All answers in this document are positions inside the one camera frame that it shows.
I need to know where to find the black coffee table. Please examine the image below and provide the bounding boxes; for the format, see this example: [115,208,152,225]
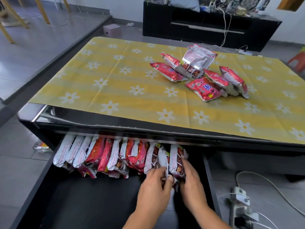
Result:
[17,36,305,183]

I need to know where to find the person's right hand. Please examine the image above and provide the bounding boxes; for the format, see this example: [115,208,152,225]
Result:
[179,157,210,212]

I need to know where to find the pink box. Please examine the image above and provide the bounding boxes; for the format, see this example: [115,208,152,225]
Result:
[103,24,122,38]

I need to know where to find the crumpled snack wrapper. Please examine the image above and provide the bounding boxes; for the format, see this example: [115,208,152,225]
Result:
[33,139,52,152]

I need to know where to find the black drawer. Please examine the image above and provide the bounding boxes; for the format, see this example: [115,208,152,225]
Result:
[11,135,222,229]

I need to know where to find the white charger plug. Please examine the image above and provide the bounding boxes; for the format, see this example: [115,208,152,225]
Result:
[230,193,251,206]

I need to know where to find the person's left hand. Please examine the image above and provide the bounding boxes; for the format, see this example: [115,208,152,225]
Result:
[138,167,174,213]

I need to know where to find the blue-grey cushion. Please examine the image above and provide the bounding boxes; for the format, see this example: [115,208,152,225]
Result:
[170,0,200,13]

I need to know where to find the person's right forearm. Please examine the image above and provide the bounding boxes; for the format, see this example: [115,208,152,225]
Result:
[189,204,233,229]

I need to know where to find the yellow floral tablecloth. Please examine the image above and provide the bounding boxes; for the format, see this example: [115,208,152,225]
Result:
[28,36,305,144]

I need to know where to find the black media cabinet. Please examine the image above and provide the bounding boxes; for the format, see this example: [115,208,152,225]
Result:
[142,0,282,52]

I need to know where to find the assorted small household items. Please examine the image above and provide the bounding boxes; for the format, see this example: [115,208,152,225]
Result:
[200,0,268,17]

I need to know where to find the red plastic stool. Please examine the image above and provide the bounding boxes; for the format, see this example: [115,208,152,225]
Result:
[287,52,305,75]

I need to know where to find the grey power cable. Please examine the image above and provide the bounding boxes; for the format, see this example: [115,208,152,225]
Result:
[236,171,305,217]

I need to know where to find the white floor cables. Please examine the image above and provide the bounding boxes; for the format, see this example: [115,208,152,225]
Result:
[31,4,87,28]

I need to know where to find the brown wooden furniture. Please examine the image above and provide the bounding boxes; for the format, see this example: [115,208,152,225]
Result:
[277,0,303,11]

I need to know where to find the row of red snack packets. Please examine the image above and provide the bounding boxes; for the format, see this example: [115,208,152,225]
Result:
[53,135,170,179]

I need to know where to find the person's left forearm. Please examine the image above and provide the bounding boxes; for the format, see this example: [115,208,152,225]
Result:
[123,207,168,229]

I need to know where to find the pile of red snack packets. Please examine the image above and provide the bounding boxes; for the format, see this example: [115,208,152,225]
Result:
[150,44,249,102]

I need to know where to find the red and silver snack bag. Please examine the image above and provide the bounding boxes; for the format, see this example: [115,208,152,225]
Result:
[157,146,174,189]
[169,144,189,186]

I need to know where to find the wooden chair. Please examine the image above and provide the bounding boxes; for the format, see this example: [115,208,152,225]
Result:
[0,0,71,44]

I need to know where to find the white charging cable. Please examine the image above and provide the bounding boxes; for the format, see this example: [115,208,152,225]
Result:
[191,7,249,52]

